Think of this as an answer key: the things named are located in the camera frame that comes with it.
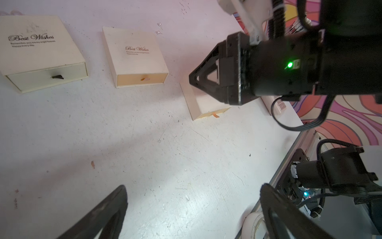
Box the cream jewelry box front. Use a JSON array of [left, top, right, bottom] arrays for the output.
[[180, 80, 231, 121]]

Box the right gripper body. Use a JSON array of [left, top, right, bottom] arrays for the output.
[[223, 1, 382, 104]]

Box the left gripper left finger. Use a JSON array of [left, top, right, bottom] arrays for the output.
[[59, 185, 128, 239]]

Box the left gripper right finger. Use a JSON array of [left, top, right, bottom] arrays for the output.
[[260, 184, 333, 239]]

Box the small cream jewelry box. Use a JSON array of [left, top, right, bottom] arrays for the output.
[[1, 16, 89, 93]]

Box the white tape roll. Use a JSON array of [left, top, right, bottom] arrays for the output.
[[241, 212, 267, 239]]

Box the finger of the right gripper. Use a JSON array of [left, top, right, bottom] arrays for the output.
[[189, 41, 230, 102]]

